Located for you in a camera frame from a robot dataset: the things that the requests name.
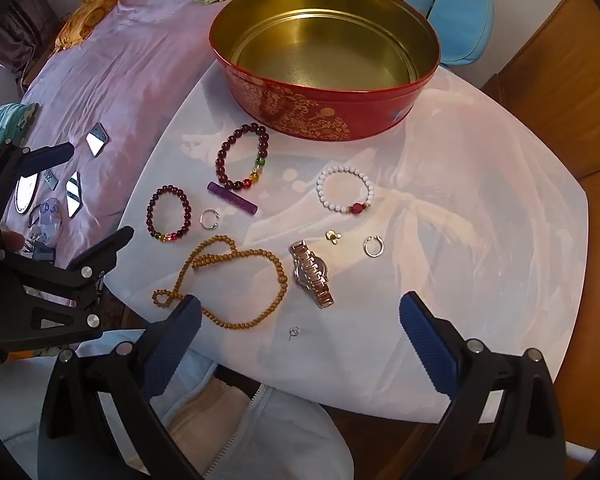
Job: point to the purple stick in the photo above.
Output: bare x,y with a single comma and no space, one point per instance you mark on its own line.
232,198

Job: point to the red and gold round tin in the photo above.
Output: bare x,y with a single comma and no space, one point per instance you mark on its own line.
330,110

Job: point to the small mirror tile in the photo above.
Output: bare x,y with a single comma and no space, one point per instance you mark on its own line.
97,139

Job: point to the rose gold wristwatch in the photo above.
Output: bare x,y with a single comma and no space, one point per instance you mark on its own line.
310,270

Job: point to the light blue jacket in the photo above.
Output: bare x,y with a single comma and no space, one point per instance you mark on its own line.
290,435

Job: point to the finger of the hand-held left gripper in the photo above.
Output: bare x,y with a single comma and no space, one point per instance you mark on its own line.
105,250
47,157

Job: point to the teal patterned pillow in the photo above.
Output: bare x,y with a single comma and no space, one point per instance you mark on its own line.
7,120

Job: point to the small printed card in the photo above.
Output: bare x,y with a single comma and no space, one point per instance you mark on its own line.
48,178

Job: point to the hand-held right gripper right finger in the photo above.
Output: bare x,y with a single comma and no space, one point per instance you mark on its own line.
427,345

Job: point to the orange cloth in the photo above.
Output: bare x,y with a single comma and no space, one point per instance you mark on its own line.
85,20

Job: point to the pink bed sheet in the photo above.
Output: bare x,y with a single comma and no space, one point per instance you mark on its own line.
130,60

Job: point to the white oval mirror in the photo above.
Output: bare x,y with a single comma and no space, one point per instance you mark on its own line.
25,195

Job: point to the gold flower charm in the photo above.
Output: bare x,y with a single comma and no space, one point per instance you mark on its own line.
334,236

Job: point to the dark brown cloth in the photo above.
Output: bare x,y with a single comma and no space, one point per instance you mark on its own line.
15,35

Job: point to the small silver earring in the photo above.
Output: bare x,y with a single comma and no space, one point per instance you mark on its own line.
293,332

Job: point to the beige shirt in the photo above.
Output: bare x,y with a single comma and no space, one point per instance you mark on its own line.
210,420

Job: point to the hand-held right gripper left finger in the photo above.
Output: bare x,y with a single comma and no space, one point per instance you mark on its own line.
172,345

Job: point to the blue bag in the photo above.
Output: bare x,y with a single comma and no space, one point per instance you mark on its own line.
455,15

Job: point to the blue and white printed pouch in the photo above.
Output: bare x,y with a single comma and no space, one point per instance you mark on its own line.
50,215

